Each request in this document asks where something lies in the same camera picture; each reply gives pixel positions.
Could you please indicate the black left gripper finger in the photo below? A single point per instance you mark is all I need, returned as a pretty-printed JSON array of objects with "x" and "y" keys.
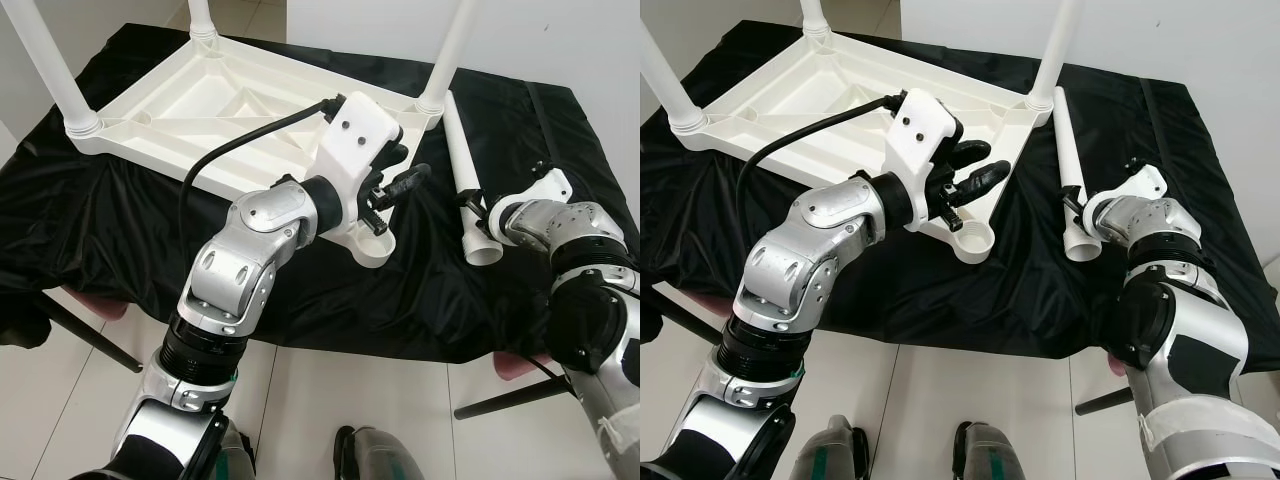
[
  {"x": 985, "y": 177},
  {"x": 970, "y": 152},
  {"x": 395, "y": 155},
  {"x": 405, "y": 180}
]

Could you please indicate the white plastic table top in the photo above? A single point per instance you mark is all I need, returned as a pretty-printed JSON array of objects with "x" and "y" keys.
[
  {"x": 800, "y": 95},
  {"x": 200, "y": 100}
]

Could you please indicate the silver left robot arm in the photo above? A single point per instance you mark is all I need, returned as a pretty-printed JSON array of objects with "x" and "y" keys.
[
  {"x": 800, "y": 260},
  {"x": 240, "y": 260}
]

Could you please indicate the black table cloth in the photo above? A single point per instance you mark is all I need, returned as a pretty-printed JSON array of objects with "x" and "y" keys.
[
  {"x": 1200, "y": 130},
  {"x": 100, "y": 220}
]

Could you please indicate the black metal table leg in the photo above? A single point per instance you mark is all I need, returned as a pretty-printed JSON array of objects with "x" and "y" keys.
[
  {"x": 95, "y": 335},
  {"x": 695, "y": 318},
  {"x": 500, "y": 400},
  {"x": 1100, "y": 402}
]

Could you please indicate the grey robot right leg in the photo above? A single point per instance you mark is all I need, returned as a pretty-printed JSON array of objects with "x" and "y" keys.
[
  {"x": 990, "y": 455},
  {"x": 378, "y": 458}
]

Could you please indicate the grey robot leg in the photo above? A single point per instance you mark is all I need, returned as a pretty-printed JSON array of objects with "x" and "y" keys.
[
  {"x": 832, "y": 452},
  {"x": 378, "y": 458},
  {"x": 990, "y": 455},
  {"x": 238, "y": 455}
]

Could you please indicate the grey robot left leg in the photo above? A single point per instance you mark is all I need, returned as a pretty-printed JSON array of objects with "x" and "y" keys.
[
  {"x": 832, "y": 452},
  {"x": 238, "y": 455}
]

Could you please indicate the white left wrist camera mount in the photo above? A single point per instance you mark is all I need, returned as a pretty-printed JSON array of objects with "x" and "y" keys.
[
  {"x": 925, "y": 130},
  {"x": 360, "y": 135}
]

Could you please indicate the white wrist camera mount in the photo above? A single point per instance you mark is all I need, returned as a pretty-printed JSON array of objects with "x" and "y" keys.
[
  {"x": 548, "y": 185},
  {"x": 1145, "y": 182},
  {"x": 360, "y": 135},
  {"x": 925, "y": 130}
]

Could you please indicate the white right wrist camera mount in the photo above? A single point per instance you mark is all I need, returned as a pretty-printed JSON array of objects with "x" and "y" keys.
[
  {"x": 1145, "y": 182},
  {"x": 548, "y": 185}
]

